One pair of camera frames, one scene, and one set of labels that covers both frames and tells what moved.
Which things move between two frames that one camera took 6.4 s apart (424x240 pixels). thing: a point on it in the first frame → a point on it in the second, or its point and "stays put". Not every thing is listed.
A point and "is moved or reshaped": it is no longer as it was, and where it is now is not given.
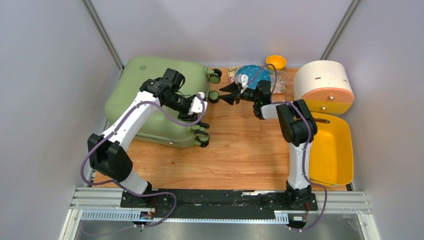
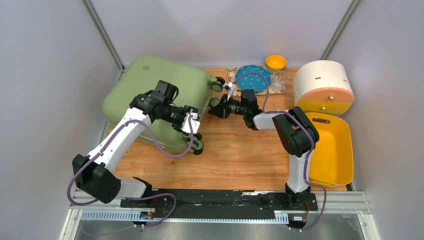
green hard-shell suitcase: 159,127 is moved or reshaped
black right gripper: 234,89 → 222,109
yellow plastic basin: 331,159 stays put
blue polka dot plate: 255,74 stays put
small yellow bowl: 279,61 stays put
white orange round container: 325,86 stays put
